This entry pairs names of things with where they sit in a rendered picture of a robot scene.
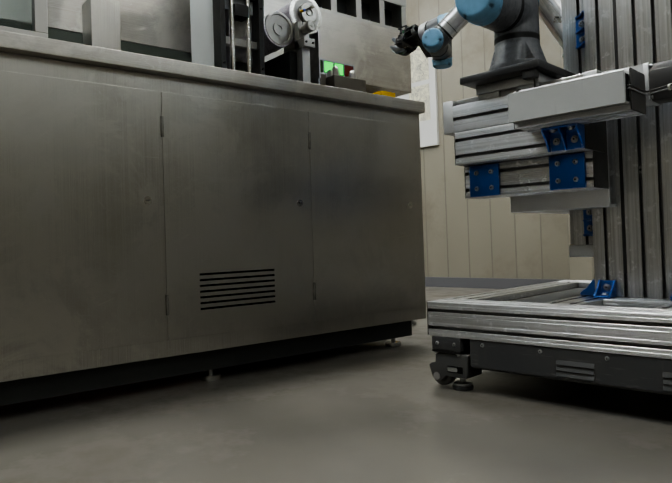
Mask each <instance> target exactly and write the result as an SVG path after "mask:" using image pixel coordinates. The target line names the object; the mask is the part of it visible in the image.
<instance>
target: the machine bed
mask: <svg viewBox="0 0 672 483"><path fill-rule="evenodd" d="M0 51H1V52H7V53H14V54H21V55H27V56H34V57H41V58H47V59H54V60H60V61H67V62H74V63H80V64H87V65H94V66H100V67H107V68H114V69H120V70H127V71H133V72H140V73H147V74H153V75H160V76H167V77H173V78H180V79H187V80H193V81H200V82H207V83H213V84H220V85H226V86H233V87H240V88H246V89H253V90H260V91H266V92H273V93H280V94H286V95H293V96H299V97H306V98H313V99H319V100H326V101H333V102H339V103H346V104H353V105H359V106H366V107H373V108H379V109H386V110H392V111H399V112H406V113H412V114H422V113H425V103H424V102H420V101H414V100H408V99H402V98H397V97H391V96H385V95H379V94H373V93H367V92H361V91H355V90H350V89H344V88H338V87H332V86H326V85H320V84H314V83H308V82H302V81H297V80H291V79H285V78H279V77H273V76H267V75H261V74H255V73H250V72H244V71H238V70H232V69H226V68H220V67H214V66H208V65H202V64H197V63H191V62H185V61H179V60H173V59H167V58H161V57H155V56H150V55H144V54H138V53H132V52H126V51H120V50H114V49H108V48H102V47H97V46H91V45H85V44H79V43H73V42H67V41H61V40H55V39H50V38H44V37H38V36H32V35H26V34H20V33H14V32H8V31H2V30H0Z"/></svg>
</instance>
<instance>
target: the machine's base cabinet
mask: <svg viewBox="0 0 672 483"><path fill-rule="evenodd" d="M424 318H426V294H425V266H424V238H423V211H422V183H421V155H420V127H419V114H412V113H406V112H399V111H392V110H386V109H379V108H373V107H366V106H359V105H353V104H346V103H339V102H333V101H326V100H319V99H313V98H306V97H299V96H293V95H286V94H280V93H273V92H266V91H260V90H253V89H246V88H240V87H233V86H226V85H220V84H213V83H207V82H200V81H193V80H187V79H180V78H173V77H167V76H160V75H153V74H147V73H140V72H133V71H127V70H120V69H114V68H107V67H100V66H94V65H87V64H80V63H74V62H67V61H60V60H54V59H47V58H41V57H34V56H27V55H21V54H14V53H7V52H1V51H0V406H4V405H10V404H16V403H22V402H28V401H33V400H39V399H45V398H51V397H57V396H62V395H68V394H74V393H80V392H86V391H91V390H97V389H103V388H109V387H115V386H120V385H126V384H132V383H138V382H144V381H149V380H155V379H161V378H167V377H173V376H178V375H184V374H190V373H196V372H202V371H207V370H208V373H204V374H201V375H200V380H202V381H216V380H219V379H220V378H221V374H220V373H217V372H213V369H219V368H225V367H231V366H236V365H242V364H248V363H254V362H260V361H265V360H271V359H277V358H283V357H289V356H294V355H300V354H306V353H312V352H318V351H323V350H329V349H335V348H341V347H347V346H352V345H358V344H364V343H370V342H376V341H381V340H387V339H391V341H387V342H385V346H387V347H399V346H401V342H400V341H395V338H399V337H405V336H410V335H412V323H411V320H417V319H424Z"/></svg>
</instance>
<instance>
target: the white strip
mask: <svg viewBox="0 0 672 483"><path fill-rule="evenodd" d="M190 22H191V57H192V63H197V64H202V65H208V66H214V36H213V2H212V0H190Z"/></svg>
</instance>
